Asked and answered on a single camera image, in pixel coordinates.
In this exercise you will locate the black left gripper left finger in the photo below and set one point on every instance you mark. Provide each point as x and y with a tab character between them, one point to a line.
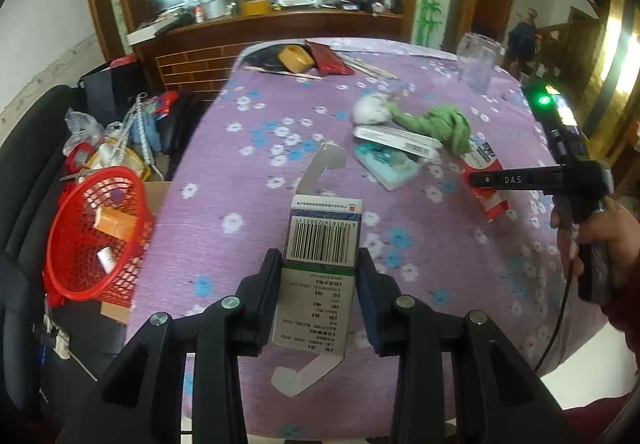
138	399

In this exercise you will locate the black shopping bag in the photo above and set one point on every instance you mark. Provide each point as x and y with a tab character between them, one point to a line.
110	91

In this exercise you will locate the green tissue packet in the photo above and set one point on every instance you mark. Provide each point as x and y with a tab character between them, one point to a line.
390	167

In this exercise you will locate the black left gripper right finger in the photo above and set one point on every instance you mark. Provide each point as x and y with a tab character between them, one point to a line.
499	398

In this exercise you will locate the long white medicine box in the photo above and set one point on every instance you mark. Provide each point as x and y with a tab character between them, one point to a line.
412	143

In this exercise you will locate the green cloth rag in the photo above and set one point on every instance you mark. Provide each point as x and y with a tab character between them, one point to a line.
444	123

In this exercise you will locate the yellow tray with rolls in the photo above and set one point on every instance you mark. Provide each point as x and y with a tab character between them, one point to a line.
111	154

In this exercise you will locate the blue cloth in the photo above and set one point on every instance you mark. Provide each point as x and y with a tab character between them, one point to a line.
150	132

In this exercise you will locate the orange medicine box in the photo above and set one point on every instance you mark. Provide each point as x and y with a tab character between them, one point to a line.
116	223

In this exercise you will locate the clear plastic bag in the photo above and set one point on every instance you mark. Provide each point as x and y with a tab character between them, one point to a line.
83	128

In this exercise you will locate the right hand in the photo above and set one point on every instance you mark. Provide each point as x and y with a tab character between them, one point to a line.
615	226

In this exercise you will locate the white blue barcode box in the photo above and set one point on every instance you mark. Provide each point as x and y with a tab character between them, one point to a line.
318	276

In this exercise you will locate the white squeeze bottle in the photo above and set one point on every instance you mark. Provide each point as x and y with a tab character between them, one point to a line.
107	259

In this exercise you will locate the red packet on table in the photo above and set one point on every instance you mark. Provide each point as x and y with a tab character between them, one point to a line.
328	63

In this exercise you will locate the red plastic basket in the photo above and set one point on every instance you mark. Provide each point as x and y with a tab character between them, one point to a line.
72	268

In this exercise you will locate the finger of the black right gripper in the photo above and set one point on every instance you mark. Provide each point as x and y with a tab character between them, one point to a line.
515	180

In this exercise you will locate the purple floral tablecloth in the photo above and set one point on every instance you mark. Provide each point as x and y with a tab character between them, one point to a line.
275	164

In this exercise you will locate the black leather sofa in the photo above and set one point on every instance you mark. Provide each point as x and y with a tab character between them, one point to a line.
49	357

